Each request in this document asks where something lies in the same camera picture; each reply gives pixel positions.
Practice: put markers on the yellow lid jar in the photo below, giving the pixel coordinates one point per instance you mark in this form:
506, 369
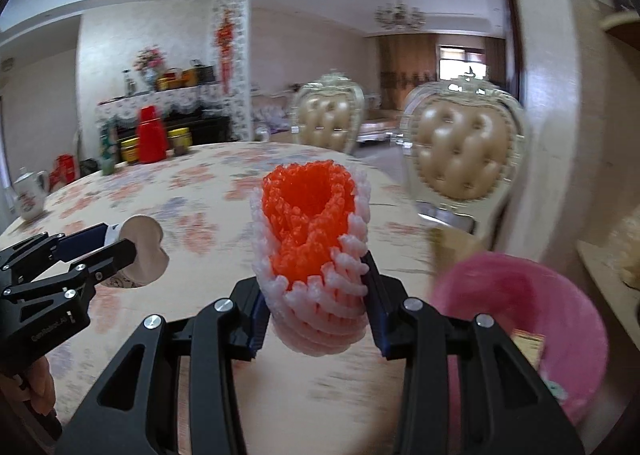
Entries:
130, 152
178, 142

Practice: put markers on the brown wicker basket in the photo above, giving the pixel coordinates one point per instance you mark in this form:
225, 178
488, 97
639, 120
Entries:
174, 80

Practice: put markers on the black handbag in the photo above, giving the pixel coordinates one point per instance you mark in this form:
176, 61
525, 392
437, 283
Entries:
206, 75

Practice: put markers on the ornate white sofa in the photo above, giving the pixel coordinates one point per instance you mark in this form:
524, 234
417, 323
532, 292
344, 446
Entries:
270, 115

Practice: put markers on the small glass bottle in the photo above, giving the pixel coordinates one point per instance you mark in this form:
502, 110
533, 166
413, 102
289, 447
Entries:
128, 82

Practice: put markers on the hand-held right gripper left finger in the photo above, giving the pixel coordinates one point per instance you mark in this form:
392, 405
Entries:
258, 335

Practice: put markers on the green patterned bottle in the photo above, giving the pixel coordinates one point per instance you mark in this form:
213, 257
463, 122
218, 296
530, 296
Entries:
107, 155

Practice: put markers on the orange and white foam net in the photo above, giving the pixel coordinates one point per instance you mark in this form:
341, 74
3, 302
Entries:
310, 215

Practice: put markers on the brown patterned curtain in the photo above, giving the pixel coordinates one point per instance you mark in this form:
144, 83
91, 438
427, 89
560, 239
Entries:
405, 70

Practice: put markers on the beige tufted ornate chair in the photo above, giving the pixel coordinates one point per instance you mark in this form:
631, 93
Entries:
460, 155
327, 120

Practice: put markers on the white floral teapot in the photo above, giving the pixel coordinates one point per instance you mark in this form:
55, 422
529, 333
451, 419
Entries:
30, 195

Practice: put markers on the window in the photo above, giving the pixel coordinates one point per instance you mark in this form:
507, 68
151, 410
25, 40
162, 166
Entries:
460, 62

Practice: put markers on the red bag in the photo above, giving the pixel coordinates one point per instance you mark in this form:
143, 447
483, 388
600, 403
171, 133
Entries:
65, 170

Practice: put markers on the red thermos jug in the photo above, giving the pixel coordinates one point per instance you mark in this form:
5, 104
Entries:
151, 140

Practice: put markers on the red knot hanging ornament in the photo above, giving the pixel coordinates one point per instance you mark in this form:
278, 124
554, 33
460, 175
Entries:
225, 37

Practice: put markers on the black piano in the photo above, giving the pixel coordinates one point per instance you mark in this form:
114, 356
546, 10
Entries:
210, 130

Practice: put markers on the white lattice screen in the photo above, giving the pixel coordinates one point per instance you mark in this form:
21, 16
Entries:
242, 85

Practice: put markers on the pink lined bin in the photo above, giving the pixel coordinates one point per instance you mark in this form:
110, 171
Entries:
500, 285

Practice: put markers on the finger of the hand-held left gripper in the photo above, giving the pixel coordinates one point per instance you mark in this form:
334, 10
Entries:
85, 240
107, 257

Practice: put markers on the chandelier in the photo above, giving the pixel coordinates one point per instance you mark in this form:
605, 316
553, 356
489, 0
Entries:
400, 17

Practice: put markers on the dark bag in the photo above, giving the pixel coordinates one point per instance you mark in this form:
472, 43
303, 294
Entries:
90, 167

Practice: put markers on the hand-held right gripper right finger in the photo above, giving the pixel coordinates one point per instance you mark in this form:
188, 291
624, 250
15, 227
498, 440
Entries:
377, 330

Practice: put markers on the floral lace piano cover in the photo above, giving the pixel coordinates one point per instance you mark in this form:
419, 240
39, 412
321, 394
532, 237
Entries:
190, 97

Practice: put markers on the vase of pink flowers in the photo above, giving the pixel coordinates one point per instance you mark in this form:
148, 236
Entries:
150, 60

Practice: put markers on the person's left hand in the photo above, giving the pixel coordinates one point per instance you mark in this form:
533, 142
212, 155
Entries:
44, 385

